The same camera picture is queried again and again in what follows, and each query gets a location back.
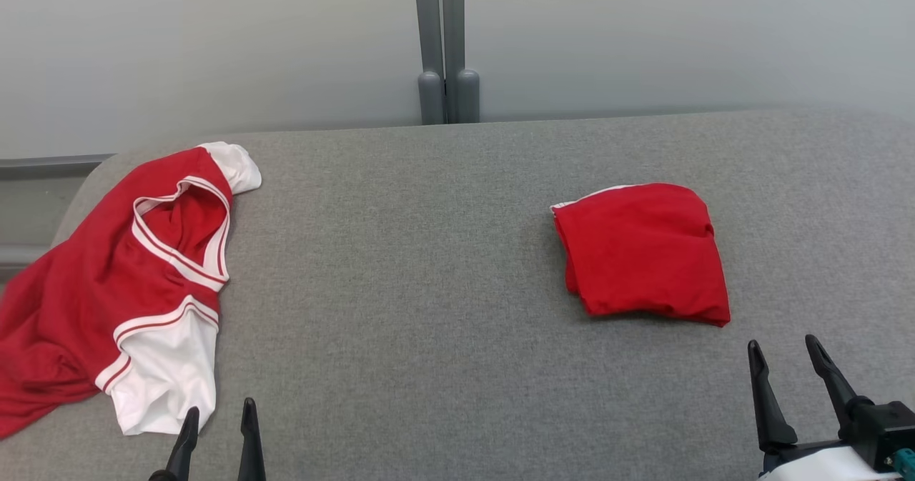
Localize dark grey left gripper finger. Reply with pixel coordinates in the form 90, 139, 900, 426
149, 407, 201, 481
237, 397, 267, 481

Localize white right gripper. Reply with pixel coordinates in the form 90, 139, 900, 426
748, 334, 901, 481

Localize red and white jersey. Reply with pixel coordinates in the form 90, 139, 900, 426
0, 142, 263, 440

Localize red shorts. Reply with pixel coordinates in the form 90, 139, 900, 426
550, 183, 731, 327

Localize grey wall base rail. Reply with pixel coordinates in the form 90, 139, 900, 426
0, 154, 115, 182

